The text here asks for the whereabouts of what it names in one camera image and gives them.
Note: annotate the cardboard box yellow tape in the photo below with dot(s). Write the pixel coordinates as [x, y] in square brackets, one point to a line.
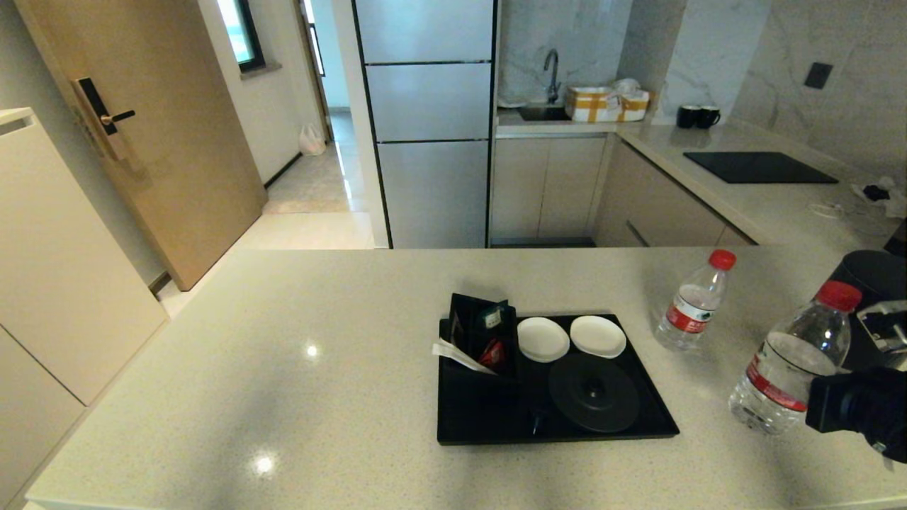
[602, 105]

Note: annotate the black rectangular tray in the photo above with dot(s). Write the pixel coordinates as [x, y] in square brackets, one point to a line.
[482, 414]

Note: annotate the dark framed window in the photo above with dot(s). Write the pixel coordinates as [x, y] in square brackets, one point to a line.
[248, 32]

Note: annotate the wooden door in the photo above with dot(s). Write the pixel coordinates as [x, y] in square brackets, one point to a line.
[177, 142]

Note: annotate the black induction cooktop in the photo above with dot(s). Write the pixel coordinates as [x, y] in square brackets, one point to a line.
[759, 167]

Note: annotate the white plastic bag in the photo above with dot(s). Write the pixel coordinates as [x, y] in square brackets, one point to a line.
[312, 140]

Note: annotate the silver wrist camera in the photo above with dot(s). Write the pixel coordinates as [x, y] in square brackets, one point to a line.
[886, 326]

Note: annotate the black organizer box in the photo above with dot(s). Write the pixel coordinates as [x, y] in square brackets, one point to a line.
[468, 319]

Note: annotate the white crumpled cloth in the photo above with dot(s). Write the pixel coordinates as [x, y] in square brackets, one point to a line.
[898, 204]

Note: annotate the clear water bottle red cap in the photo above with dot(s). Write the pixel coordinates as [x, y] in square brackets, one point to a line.
[691, 308]
[793, 361]

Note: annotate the black electric kettle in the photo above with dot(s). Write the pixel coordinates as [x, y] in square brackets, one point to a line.
[875, 273]

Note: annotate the green tea packet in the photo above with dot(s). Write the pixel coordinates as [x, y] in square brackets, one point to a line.
[492, 315]

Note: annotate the beige sink base cabinet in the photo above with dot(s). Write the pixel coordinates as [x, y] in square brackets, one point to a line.
[545, 188]

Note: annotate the dark kitchen faucet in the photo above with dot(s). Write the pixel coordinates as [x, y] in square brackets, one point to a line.
[553, 73]

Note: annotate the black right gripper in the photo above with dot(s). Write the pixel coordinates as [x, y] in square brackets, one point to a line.
[857, 407]

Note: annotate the dark flat device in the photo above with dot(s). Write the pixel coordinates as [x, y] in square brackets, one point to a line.
[900, 241]

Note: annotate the silver refrigerator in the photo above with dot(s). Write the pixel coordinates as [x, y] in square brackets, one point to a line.
[432, 177]

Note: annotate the black round kettle base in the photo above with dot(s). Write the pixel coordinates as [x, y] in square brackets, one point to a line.
[595, 393]

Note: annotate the round white coaster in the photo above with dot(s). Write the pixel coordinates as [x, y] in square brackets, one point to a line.
[542, 338]
[599, 336]

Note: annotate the beige counter base cabinet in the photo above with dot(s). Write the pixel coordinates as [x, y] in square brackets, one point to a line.
[666, 212]

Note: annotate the small black gadget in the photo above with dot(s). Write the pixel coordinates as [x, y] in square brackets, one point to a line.
[879, 192]

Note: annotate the red sachet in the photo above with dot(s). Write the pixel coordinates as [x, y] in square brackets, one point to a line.
[493, 353]

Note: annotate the black mug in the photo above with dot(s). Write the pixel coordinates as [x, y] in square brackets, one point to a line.
[710, 117]
[687, 117]

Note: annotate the black wall socket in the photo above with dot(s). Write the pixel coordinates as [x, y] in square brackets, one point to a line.
[819, 75]

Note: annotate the white tall cabinet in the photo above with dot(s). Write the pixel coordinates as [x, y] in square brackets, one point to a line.
[57, 283]

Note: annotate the steel sink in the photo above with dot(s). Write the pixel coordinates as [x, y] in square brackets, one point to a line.
[544, 112]

